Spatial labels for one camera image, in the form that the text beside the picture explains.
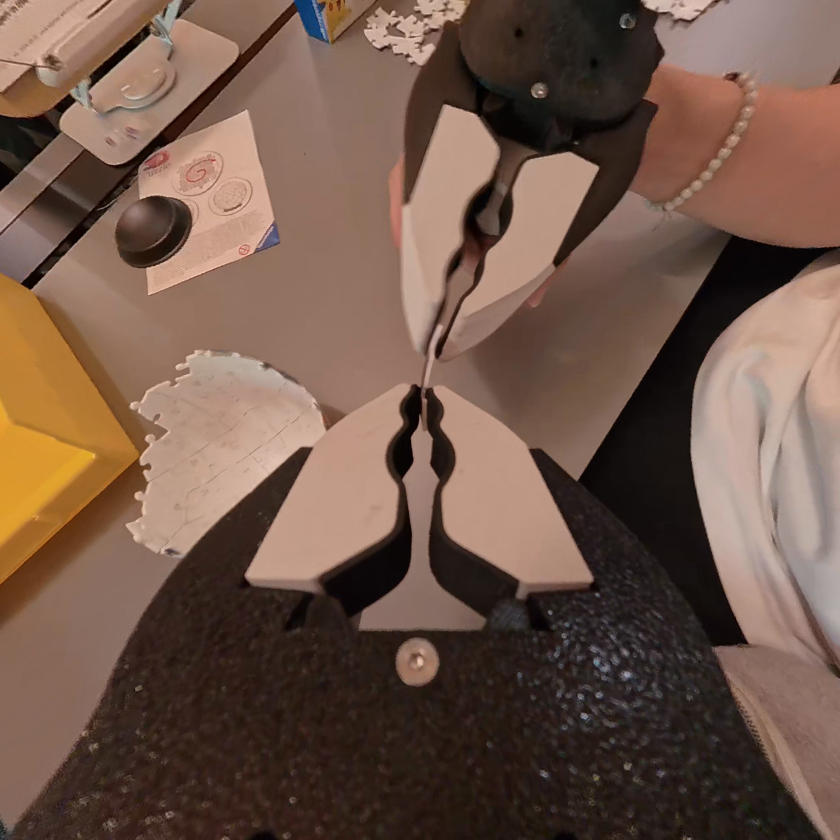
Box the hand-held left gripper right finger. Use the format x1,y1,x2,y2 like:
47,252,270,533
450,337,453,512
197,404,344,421
423,385,596,618

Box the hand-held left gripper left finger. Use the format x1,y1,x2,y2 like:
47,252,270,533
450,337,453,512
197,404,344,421
243,384,422,616

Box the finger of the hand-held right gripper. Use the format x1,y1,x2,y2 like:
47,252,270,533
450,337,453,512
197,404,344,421
436,159,601,362
400,104,503,355

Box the colourful cartoon puzzle ball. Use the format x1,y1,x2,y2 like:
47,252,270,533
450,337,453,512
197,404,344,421
126,350,328,559

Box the puzzle piece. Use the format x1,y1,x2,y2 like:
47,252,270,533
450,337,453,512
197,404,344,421
420,322,438,431

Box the person's right forearm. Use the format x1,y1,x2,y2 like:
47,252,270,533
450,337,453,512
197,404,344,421
630,64,840,250

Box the pile of white puzzle pieces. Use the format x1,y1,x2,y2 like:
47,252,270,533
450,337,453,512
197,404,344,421
364,0,470,67
643,0,723,22

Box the blue puzzle box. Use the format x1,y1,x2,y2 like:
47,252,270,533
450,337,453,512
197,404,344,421
294,0,380,44

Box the person's right hand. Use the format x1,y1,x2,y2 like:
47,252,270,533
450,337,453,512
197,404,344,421
387,161,559,309

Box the printed instruction leaflet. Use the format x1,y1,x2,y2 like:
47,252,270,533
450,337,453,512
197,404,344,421
138,110,282,296

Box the person's white sweatshirt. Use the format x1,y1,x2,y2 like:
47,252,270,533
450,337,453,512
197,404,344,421
690,252,840,840

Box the silver monitor base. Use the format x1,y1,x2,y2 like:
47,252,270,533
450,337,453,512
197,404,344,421
59,18,240,166

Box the black dome stand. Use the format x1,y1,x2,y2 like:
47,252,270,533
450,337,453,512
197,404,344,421
115,196,201,269

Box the yellow plastic bin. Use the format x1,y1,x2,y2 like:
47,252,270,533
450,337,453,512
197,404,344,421
0,272,140,585

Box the white monitor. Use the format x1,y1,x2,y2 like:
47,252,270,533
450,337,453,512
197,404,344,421
0,0,175,93

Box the pearl bracelet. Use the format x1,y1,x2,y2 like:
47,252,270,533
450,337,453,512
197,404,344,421
646,71,761,214

